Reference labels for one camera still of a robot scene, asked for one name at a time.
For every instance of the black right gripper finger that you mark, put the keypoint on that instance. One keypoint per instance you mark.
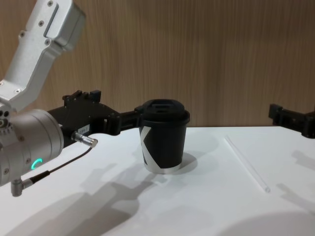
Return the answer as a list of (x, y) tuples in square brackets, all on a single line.
[(295, 120)]

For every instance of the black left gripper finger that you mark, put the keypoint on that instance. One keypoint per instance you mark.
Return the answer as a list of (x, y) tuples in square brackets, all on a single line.
[(139, 111), (125, 121)]

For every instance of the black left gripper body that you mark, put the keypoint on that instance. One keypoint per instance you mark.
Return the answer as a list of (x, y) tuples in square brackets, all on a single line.
[(83, 115)]

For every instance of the black plastic cup lid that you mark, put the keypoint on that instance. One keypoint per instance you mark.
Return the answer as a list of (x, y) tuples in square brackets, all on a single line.
[(167, 110)]

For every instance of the black paper cup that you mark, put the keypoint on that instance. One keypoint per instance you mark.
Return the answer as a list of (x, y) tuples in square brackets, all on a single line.
[(165, 147)]

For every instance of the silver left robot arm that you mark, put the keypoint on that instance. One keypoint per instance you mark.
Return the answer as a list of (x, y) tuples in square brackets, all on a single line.
[(37, 137)]

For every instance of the clear plastic straw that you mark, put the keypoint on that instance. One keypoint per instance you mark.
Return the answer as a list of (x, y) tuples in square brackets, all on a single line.
[(247, 163)]

